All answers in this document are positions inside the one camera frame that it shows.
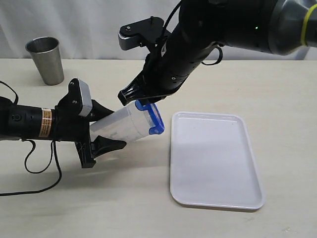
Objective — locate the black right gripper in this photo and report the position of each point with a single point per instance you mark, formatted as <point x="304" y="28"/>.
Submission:
<point x="164" y="72"/>

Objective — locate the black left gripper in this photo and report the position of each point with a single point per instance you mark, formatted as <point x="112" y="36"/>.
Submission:
<point x="68" y="128"/>

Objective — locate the clear plastic tall container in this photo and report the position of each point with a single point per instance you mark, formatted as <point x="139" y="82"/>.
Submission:
<point x="127" y="124"/>

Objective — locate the blue plastic lid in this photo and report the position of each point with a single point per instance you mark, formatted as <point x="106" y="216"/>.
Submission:
<point x="153" y="117"/>

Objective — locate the stainless steel cup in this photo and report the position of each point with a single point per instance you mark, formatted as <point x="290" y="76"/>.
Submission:
<point x="45" y="54"/>

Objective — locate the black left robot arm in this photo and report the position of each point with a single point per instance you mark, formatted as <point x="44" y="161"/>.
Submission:
<point x="26" y="122"/>

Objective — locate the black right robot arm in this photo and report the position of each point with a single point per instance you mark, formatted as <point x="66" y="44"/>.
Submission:
<point x="277" y="27"/>

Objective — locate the white backdrop curtain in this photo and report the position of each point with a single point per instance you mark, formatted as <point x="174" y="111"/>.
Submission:
<point x="88" y="29"/>

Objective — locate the white rectangular tray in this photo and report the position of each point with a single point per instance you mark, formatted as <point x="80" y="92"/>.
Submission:
<point x="212" y="163"/>

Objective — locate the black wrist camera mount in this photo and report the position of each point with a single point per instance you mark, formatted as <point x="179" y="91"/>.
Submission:
<point x="78" y="100"/>

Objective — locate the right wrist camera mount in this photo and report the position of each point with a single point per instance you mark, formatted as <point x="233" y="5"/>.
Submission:
<point x="145" y="33"/>

